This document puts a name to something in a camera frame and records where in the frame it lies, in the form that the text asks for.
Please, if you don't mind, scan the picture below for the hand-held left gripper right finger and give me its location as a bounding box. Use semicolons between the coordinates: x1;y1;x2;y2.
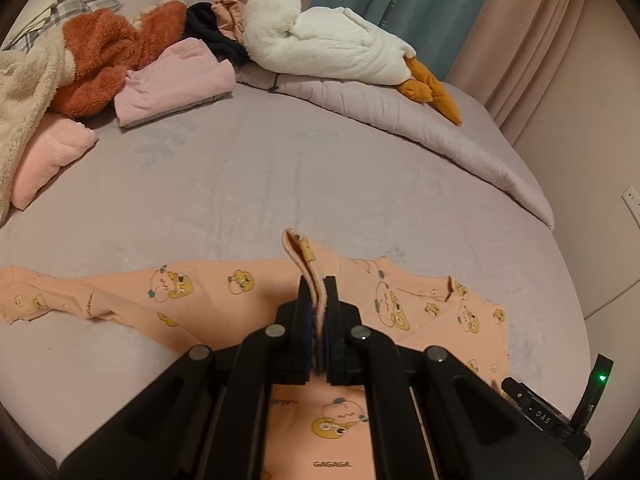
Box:
324;275;586;480

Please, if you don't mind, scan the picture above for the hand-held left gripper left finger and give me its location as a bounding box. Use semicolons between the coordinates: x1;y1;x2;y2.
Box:
57;276;317;480

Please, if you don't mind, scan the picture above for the orange cartoon print shirt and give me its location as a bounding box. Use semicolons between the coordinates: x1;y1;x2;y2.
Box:
0;227;511;480

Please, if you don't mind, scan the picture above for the lilac bed sheet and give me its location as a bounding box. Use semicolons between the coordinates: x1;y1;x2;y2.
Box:
0;77;587;466

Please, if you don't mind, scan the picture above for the lilac quilt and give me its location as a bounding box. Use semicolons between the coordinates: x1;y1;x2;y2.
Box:
235;65;556;231

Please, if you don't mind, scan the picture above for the white goose plush toy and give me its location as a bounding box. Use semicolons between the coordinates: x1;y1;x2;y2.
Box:
239;0;463;127

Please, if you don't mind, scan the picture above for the pink fleece folded garment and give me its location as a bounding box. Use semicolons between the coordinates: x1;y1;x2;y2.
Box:
11;114;99;211

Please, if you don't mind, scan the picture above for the black garment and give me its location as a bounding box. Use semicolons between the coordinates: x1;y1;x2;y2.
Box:
182;2;251;67

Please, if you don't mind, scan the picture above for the peach garment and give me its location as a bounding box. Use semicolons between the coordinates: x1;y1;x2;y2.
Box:
211;0;247;43

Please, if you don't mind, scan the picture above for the teal curtain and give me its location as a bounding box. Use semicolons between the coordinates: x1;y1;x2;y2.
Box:
310;0;503;78

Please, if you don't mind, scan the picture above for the rust fluffy garment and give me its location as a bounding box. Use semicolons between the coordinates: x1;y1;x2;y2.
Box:
50;0;190;120

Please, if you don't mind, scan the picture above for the cream fleece blanket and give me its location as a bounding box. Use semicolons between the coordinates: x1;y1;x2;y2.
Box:
0;30;76;226

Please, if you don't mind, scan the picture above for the plaid bedding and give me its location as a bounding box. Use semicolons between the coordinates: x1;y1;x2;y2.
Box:
0;0;126;53

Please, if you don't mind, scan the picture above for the white wall socket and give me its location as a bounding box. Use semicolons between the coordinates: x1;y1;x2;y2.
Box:
621;185;640;222

